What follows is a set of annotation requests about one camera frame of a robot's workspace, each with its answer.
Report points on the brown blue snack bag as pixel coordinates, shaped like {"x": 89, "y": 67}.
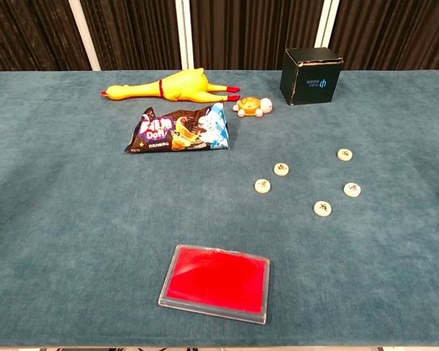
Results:
{"x": 175, "y": 131}

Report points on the round cream chess piece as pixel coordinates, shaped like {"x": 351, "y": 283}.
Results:
{"x": 352, "y": 189}
{"x": 345, "y": 154}
{"x": 322, "y": 208}
{"x": 262, "y": 185}
{"x": 281, "y": 169}

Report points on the teal table cloth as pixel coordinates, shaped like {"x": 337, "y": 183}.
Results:
{"x": 95, "y": 219}

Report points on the red card in sleeve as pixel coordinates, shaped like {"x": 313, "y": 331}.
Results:
{"x": 216, "y": 281}

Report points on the white partition frame post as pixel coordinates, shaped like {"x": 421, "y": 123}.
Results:
{"x": 184, "y": 36}
{"x": 327, "y": 22}
{"x": 85, "y": 36}

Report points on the yellow rubber chicken toy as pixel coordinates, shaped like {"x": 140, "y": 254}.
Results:
{"x": 183, "y": 86}

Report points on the orange turtle toy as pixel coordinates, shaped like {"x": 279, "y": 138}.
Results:
{"x": 249, "y": 106}

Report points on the dark brown curtain panel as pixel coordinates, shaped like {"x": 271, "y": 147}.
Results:
{"x": 252, "y": 29}
{"x": 29, "y": 33}
{"x": 395, "y": 33}
{"x": 131, "y": 33}

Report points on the black cardboard box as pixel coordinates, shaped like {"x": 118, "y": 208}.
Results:
{"x": 311, "y": 80}

